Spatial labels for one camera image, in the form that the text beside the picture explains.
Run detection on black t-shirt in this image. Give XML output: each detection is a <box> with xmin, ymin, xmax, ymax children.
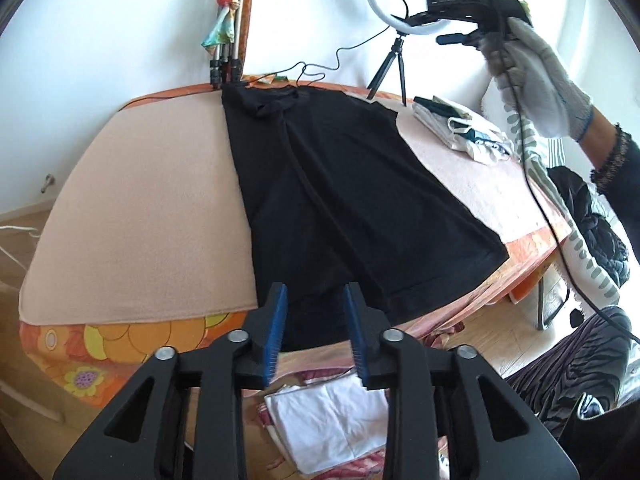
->
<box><xmin>221</xmin><ymin>84</ymin><xmax>509</xmax><ymax>351</ymax></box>

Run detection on right forearm dark sleeve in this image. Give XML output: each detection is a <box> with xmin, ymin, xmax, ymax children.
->
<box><xmin>579</xmin><ymin>108</ymin><xmax>640</xmax><ymax>259</ymax></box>

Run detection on stack of folded clothes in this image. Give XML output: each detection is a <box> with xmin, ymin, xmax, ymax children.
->
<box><xmin>411</xmin><ymin>96</ymin><xmax>515</xmax><ymax>166</ymax></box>

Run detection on white gloved right hand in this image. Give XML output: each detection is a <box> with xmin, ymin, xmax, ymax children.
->
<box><xmin>480</xmin><ymin>16</ymin><xmax>594</xmax><ymax>142</ymax></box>

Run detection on black mini tripod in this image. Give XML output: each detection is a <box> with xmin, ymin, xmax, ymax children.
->
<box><xmin>367</xmin><ymin>32</ymin><xmax>408</xmax><ymax>106</ymax></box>

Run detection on orange floral bedsheet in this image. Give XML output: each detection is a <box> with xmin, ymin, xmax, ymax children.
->
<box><xmin>19</xmin><ymin>77</ymin><xmax>576</xmax><ymax>411</ymax></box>

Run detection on white cloth on floor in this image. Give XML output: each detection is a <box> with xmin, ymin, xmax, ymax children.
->
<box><xmin>265</xmin><ymin>374</ymin><xmax>388</xmax><ymax>476</ymax></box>

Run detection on zebra patterned trousers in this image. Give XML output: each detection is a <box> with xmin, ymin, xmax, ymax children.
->
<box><xmin>506</xmin><ymin>315</ymin><xmax>631</xmax><ymax>438</ymax></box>

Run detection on peach towel blanket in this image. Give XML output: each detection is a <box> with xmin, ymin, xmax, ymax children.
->
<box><xmin>18</xmin><ymin>84</ymin><xmax>572</xmax><ymax>328</ymax></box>

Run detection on colourful braided scarf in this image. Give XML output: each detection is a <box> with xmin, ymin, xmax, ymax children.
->
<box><xmin>201</xmin><ymin>0</ymin><xmax>246</xmax><ymax>56</ymax></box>

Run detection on folded silver tripod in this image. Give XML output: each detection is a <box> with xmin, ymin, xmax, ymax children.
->
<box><xmin>202</xmin><ymin>0</ymin><xmax>245</xmax><ymax>90</ymax></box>

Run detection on metal door stopper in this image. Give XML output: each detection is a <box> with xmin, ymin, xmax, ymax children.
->
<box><xmin>40</xmin><ymin>174</ymin><xmax>55</xmax><ymax>194</ymax></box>

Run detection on black metal chair frame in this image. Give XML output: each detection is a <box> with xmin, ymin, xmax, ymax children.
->
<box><xmin>536</xmin><ymin>264</ymin><xmax>570</xmax><ymax>332</ymax></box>

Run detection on black power cable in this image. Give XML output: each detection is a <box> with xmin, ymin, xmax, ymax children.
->
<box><xmin>242</xmin><ymin>23</ymin><xmax>393</xmax><ymax>89</ymax></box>

